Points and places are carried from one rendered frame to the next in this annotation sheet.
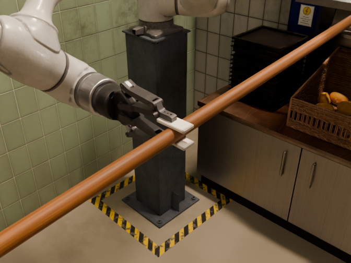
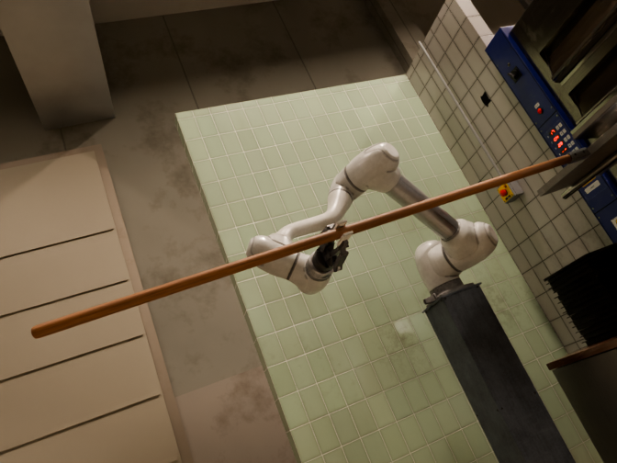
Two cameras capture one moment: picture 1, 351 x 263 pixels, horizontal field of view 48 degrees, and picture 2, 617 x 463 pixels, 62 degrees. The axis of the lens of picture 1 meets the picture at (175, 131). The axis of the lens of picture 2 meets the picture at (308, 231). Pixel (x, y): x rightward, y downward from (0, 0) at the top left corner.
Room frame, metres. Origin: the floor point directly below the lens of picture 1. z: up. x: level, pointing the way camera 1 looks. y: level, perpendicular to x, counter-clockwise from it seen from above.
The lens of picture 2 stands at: (-0.63, -0.51, 0.67)
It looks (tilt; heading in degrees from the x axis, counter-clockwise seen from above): 20 degrees up; 25
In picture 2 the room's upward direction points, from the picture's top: 23 degrees counter-clockwise
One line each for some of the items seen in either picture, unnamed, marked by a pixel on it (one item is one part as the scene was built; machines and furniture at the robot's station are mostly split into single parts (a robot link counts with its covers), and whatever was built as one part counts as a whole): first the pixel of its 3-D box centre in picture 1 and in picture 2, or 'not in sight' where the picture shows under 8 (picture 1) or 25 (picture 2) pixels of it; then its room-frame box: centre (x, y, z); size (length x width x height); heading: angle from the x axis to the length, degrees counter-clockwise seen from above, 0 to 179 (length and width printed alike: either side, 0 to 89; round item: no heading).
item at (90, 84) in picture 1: (98, 95); (320, 265); (0.80, 0.17, 1.14); 0.09 x 0.06 x 0.09; 138
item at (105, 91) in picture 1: (120, 105); (327, 254); (0.75, 0.12, 1.14); 0.09 x 0.07 x 0.08; 48
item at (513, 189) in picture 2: not in sight; (510, 191); (2.38, -0.33, 1.46); 0.10 x 0.07 x 0.10; 47
